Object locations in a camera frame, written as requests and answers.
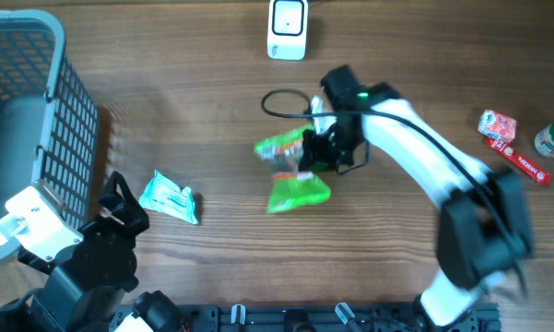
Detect light blue small packet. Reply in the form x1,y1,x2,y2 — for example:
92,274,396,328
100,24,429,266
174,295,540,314
138,171,199,225

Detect green clear snack bag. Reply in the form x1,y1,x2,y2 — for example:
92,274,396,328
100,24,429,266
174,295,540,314
253,124,331,214

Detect small red sauce sachet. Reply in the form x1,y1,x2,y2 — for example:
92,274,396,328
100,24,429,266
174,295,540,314
477,110,517,143

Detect red Nescafe coffee stick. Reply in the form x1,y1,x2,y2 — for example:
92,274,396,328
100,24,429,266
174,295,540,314
484,137,552,185

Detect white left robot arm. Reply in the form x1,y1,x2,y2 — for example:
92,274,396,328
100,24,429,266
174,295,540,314
0,172,149,331

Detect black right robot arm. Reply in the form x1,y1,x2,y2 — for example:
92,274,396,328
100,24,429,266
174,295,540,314
300,65,534,331

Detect white barcode scanner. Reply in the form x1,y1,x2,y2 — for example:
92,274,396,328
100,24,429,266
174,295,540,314
266,0,309,61

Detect grey plastic mesh basket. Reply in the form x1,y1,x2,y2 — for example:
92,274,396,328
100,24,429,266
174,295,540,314
0,9,100,265

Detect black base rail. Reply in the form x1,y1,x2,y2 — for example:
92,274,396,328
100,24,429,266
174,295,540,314
100,302,502,332

